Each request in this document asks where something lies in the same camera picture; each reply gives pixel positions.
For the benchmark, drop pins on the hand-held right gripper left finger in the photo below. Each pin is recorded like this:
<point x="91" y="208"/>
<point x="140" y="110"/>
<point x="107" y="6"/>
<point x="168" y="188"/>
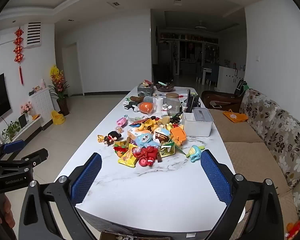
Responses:
<point x="86" y="178"/>

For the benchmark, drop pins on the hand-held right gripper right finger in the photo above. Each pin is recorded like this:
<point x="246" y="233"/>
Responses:
<point x="215" y="178"/>

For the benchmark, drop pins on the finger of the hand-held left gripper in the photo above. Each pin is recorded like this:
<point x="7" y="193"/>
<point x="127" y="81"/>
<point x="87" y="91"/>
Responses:
<point x="36" y="156"/>
<point x="13" y="146"/>

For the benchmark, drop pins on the teal rattle toy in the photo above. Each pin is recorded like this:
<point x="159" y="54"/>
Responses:
<point x="195" y="153"/>

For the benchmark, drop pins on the yellow snack packet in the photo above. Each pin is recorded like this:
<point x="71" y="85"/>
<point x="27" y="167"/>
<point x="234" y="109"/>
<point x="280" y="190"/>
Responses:
<point x="127" y="159"/>

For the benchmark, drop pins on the black-haired doll figure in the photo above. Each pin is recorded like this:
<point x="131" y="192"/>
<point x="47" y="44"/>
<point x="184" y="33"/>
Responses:
<point x="112" y="137"/>

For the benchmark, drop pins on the red plastic toy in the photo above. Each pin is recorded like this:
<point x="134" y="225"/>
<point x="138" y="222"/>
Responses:
<point x="147" y="156"/>

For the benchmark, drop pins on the person's left hand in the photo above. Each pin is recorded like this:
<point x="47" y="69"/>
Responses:
<point x="5" y="216"/>

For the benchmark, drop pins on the green potted plant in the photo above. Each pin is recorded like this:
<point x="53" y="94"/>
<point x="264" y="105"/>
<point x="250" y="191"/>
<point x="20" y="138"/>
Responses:
<point x="11" y="130"/>

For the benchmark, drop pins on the white television shelf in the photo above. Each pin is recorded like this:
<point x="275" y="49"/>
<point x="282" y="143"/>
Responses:
<point x="27" y="127"/>

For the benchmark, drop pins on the small yellow toy figure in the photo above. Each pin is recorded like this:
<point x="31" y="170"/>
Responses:
<point x="100" y="138"/>

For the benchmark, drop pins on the yellow potty chair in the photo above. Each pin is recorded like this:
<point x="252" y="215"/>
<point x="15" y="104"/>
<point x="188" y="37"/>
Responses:
<point x="57" y="118"/>

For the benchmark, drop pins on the white radiator cover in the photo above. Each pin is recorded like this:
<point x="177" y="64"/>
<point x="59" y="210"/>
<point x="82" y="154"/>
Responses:
<point x="41" y="101"/>

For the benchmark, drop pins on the brown flower vase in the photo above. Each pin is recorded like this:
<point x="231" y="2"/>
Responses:
<point x="64" y="106"/>

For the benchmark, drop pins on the orange plastic toy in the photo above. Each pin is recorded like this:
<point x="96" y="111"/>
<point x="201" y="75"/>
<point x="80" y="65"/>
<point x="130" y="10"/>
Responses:
<point x="178" y="135"/>

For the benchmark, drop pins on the white storage box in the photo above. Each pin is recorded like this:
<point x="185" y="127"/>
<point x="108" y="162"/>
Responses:
<point x="201" y="122"/>

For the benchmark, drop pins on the floral beige sofa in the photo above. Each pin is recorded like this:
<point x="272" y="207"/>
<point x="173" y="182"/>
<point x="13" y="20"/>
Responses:
<point x="267" y="145"/>

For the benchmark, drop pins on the orange tote bag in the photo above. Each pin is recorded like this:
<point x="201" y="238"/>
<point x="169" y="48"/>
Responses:
<point x="235" y="116"/>

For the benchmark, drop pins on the pink toy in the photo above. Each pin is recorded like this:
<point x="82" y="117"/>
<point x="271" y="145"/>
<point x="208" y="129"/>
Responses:
<point x="121" y="121"/>

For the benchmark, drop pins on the pink bottle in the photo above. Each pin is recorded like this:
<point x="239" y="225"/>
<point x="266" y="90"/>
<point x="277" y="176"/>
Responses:
<point x="43" y="84"/>

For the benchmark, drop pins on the white phone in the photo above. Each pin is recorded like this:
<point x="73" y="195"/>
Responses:
<point x="217" y="106"/>

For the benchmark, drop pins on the yellow flower plant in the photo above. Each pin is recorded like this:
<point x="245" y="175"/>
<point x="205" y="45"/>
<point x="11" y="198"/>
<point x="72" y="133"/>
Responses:
<point x="57" y="80"/>

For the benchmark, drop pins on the black tablet stand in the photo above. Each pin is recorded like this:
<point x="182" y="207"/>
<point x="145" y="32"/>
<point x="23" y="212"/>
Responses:
<point x="190" y="102"/>

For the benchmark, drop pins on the black toy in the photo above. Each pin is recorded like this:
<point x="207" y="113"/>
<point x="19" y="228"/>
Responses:
<point x="130" y="105"/>

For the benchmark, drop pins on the glass jar with tan lid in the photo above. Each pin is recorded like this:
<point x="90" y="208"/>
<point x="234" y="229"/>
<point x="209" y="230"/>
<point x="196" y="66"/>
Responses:
<point x="172" y="104"/>

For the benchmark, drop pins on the white rabbit toy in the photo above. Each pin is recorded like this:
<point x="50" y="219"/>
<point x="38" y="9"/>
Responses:
<point x="166" y="108"/>

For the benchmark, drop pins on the orange ball in bag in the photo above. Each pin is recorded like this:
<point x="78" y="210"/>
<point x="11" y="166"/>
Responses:
<point x="146" y="107"/>

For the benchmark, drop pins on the white paper roll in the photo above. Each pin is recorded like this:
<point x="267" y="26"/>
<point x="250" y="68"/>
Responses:
<point x="159" y="103"/>

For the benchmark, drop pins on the white door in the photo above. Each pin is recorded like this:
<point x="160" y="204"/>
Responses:
<point x="73" y="69"/>

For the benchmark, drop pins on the dark backpack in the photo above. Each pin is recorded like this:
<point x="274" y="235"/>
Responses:
<point x="241" y="88"/>

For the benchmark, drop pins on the brown sweet potato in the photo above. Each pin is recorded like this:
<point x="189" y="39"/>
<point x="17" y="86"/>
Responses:
<point x="137" y="99"/>

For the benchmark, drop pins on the red plush toy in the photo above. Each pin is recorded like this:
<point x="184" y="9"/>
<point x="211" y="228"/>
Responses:
<point x="295" y="229"/>

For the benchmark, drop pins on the red knot decoration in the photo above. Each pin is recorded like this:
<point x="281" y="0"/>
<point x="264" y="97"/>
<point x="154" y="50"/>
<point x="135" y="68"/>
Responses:
<point x="19" y="47"/>

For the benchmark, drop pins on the white low cabinet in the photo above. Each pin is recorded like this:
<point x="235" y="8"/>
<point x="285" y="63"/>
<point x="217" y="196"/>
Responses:
<point x="230" y="78"/>

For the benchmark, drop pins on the dark bowl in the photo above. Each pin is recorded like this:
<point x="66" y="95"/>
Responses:
<point x="165" y="88"/>

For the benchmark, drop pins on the blue dining chair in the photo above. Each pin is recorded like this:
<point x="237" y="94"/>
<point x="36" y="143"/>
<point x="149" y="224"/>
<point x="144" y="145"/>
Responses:
<point x="212" y="74"/>

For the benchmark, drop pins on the grey tin box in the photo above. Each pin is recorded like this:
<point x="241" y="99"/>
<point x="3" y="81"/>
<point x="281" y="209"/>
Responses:
<point x="145" y="88"/>

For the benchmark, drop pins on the dark picture frame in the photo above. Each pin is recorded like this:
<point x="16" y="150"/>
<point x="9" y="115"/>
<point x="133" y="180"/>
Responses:
<point x="22" y="121"/>

